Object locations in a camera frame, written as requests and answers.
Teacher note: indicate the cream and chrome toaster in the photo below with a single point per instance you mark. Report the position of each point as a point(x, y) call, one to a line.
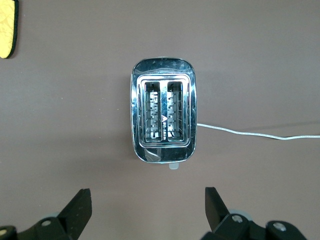
point(163, 150)

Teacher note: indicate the yellow quilted oven mitt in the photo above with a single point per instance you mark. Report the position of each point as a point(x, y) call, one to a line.
point(6, 27)

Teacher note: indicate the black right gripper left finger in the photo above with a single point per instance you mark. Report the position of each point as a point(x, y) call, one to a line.
point(75, 212)

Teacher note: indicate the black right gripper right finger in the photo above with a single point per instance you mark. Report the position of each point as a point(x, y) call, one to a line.
point(220, 215)

